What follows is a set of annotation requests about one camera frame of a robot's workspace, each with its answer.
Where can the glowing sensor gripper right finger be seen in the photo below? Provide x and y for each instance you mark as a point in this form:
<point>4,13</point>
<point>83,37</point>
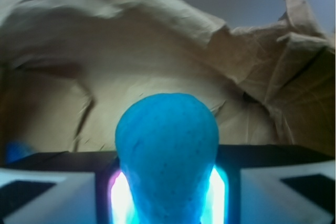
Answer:
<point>271,184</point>

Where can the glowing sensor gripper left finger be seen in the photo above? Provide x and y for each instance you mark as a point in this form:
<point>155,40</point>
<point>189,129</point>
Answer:
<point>65,187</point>

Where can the blue foam ball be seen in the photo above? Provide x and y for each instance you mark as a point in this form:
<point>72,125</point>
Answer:
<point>167,145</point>

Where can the blue plastic bottle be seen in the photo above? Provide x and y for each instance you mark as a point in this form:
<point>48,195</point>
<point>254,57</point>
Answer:
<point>16,150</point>

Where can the brown paper bag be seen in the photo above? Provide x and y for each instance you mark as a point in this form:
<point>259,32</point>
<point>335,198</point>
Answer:
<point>70,68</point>

